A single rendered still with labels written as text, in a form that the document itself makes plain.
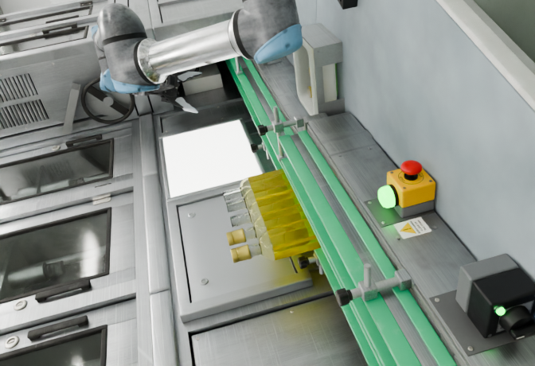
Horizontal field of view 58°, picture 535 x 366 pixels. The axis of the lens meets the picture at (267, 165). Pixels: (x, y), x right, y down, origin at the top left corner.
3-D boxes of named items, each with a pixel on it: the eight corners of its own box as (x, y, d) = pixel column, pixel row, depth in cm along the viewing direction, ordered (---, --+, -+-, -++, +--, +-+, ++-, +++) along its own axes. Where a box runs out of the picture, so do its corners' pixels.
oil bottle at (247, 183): (310, 176, 141) (240, 194, 139) (309, 160, 138) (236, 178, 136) (317, 187, 137) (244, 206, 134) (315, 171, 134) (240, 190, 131)
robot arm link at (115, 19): (91, -8, 118) (83, 30, 163) (103, 37, 120) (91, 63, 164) (138, -14, 122) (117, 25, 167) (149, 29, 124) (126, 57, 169)
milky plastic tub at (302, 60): (323, 91, 153) (297, 98, 152) (318, 21, 140) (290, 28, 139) (344, 116, 139) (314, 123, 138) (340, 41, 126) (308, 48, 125)
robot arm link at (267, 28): (279, -20, 99) (91, 43, 124) (294, 53, 102) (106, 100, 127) (301, -14, 110) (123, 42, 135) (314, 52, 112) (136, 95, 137)
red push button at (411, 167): (396, 175, 96) (396, 161, 94) (415, 170, 97) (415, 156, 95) (406, 186, 93) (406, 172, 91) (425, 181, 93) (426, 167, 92)
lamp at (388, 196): (388, 196, 99) (375, 200, 99) (388, 180, 97) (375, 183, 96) (398, 210, 96) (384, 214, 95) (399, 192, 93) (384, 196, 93)
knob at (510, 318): (524, 321, 72) (540, 340, 69) (496, 329, 71) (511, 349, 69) (529, 301, 69) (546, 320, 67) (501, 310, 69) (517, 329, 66)
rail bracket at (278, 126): (303, 149, 140) (262, 160, 138) (298, 98, 130) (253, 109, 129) (306, 155, 138) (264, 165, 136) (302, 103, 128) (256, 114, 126)
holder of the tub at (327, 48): (326, 106, 156) (302, 111, 155) (320, 22, 140) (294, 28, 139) (345, 131, 142) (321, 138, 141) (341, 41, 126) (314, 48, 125)
